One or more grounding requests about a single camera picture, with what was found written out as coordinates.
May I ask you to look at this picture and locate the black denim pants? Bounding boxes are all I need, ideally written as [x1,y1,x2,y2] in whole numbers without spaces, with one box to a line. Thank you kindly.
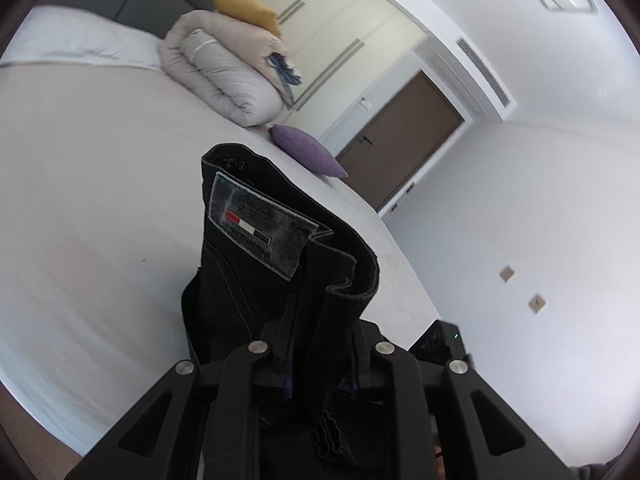
[180,142,436,480]

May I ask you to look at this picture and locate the brown wooden door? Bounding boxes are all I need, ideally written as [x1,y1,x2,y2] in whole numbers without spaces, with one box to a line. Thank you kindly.
[337,73,464,211]

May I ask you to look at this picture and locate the purple cushion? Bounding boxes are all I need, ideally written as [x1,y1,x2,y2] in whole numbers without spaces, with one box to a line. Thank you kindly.
[269,125,348,179]

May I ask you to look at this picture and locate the ceiling air vent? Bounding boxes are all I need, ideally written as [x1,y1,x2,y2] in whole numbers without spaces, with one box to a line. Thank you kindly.
[457,38,511,108]

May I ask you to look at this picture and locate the white bed mattress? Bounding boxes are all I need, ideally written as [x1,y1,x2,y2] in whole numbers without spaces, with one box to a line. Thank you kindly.
[1,64,437,454]

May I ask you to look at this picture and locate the folded beige duvet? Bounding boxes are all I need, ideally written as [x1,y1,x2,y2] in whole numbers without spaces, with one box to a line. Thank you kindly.
[160,10,303,127]

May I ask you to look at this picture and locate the cream built-in wardrobe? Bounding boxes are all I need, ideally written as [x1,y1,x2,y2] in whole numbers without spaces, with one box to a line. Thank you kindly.
[260,0,425,140]

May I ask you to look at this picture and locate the mustard yellow pillow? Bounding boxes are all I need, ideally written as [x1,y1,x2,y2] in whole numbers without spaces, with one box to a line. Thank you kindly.
[213,0,282,38]

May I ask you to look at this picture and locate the white pillow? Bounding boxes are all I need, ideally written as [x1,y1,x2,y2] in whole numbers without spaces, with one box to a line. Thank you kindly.
[1,6,160,70]

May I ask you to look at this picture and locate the left beige wall switch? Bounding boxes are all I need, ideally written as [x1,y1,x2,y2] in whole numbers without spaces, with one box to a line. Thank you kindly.
[500,266,515,283]

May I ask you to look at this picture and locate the right beige wall socket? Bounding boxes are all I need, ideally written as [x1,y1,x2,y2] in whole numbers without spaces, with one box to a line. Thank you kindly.
[528,294,547,314]

